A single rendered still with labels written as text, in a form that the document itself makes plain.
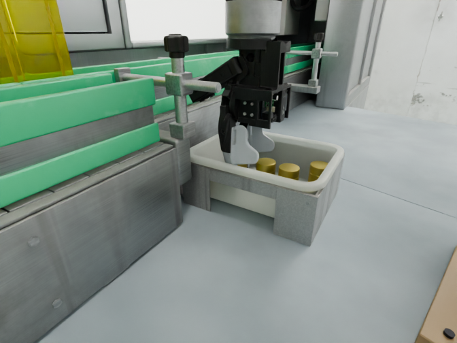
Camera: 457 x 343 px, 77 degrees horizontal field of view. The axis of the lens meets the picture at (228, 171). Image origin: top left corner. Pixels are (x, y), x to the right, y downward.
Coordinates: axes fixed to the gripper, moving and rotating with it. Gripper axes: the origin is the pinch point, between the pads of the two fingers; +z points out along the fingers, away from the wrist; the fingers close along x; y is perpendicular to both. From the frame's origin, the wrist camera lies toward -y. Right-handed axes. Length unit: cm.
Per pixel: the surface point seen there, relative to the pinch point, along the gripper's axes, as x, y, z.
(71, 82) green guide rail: -19.6, -11.0, -15.5
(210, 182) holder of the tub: -7.3, -0.5, 0.3
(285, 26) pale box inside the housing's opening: 86, -28, -22
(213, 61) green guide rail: 13.5, -13.9, -15.1
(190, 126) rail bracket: -10.4, -1.3, -9.5
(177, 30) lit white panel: 21.9, -30.6, -21.1
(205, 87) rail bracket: -11.0, 1.9, -14.9
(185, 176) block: -11.2, -2.0, -2.1
